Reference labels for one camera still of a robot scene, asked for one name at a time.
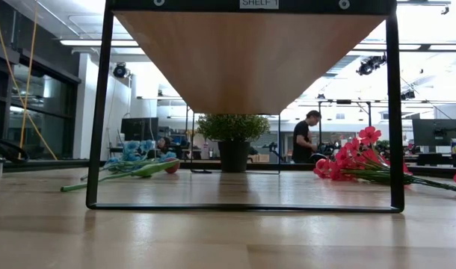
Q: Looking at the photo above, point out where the dark red artificial tulip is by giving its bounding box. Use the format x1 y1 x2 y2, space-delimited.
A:
60 158 181 193

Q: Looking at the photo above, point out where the blue artificial flower bunch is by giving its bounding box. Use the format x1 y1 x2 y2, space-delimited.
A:
80 140 179 181

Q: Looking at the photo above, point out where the green potted plant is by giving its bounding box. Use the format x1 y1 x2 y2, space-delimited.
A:
196 114 271 173

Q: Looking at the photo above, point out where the person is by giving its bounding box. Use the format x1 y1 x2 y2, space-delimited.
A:
156 137 173 160
291 110 322 164

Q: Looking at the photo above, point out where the black computer monitor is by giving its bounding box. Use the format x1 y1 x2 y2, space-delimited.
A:
120 117 159 142
412 118 456 147

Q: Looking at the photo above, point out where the black overhead rack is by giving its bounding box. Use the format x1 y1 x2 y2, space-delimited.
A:
317 99 373 146

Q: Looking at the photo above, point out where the round black ceiling device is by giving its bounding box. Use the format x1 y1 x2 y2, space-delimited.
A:
113 62 129 78

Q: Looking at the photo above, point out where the black ceiling light rig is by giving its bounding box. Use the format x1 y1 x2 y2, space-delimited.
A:
357 54 388 75

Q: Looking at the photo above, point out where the wooden shelf with black frame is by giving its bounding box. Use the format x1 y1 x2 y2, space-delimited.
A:
85 0 406 214

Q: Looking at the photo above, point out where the black metal table frame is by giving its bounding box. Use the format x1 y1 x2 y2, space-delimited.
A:
0 158 456 179

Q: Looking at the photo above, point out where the yellow extension cable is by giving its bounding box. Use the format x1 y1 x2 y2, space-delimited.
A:
0 0 59 161

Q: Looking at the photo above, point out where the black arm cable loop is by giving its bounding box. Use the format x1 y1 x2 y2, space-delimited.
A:
0 134 30 164

